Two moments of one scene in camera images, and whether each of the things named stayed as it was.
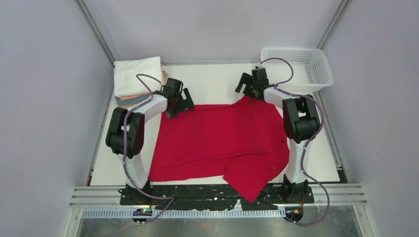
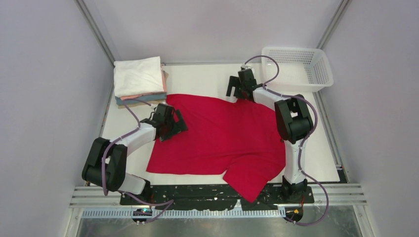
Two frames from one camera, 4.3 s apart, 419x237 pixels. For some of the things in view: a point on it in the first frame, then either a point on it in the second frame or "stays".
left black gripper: (183, 103) to (175, 124)
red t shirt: (243, 144) stays
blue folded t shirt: (119, 102) stays
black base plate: (211, 197) stays
